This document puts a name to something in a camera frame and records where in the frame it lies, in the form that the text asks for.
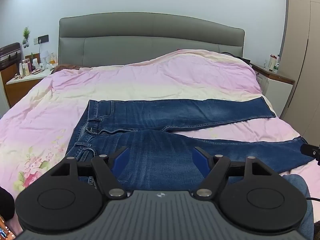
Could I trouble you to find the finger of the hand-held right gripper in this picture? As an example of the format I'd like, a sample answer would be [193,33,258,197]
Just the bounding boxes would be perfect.
[300,143,320,166]

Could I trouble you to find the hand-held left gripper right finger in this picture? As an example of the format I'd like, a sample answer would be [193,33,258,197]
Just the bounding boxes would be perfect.
[192,146,276,199]

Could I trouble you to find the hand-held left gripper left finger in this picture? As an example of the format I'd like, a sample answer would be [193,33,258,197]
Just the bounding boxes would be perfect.
[49,146,130,199]

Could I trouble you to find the blue denim pants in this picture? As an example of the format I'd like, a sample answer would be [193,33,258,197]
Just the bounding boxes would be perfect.
[65,96,316,193]

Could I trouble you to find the person's leg in jeans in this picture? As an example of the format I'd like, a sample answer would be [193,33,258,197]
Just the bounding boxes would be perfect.
[282,174,314,240]

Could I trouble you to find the white nightstand with brown top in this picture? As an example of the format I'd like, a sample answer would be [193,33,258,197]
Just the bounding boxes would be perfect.
[250,63,296,103]

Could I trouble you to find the pink floral blanket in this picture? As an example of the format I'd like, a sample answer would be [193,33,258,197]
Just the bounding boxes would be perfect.
[0,49,320,207]

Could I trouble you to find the beige wardrobe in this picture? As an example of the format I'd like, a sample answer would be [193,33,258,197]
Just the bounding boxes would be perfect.
[279,0,320,140]

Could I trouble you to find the brown pillow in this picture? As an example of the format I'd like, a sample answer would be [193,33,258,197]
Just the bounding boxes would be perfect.
[51,64,87,75]

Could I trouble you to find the wooden nightstand with white top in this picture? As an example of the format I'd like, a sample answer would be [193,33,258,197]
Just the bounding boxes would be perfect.
[0,52,60,108]

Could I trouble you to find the grey padded headboard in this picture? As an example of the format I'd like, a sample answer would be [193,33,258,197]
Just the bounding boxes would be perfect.
[58,12,245,68]

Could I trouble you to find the white table lamp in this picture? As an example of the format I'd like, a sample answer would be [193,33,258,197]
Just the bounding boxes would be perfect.
[39,50,50,70]

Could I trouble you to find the colourful patterned object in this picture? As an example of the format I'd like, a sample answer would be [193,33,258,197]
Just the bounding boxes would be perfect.
[0,215,17,239]

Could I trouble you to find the brown suitcase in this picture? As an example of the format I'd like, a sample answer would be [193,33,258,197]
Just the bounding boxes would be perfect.
[0,42,22,71]

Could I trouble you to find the small potted plant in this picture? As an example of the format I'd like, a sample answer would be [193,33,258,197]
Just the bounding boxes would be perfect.
[22,27,31,49]

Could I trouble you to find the black wall socket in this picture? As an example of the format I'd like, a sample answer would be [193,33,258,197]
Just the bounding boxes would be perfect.
[33,35,49,45]

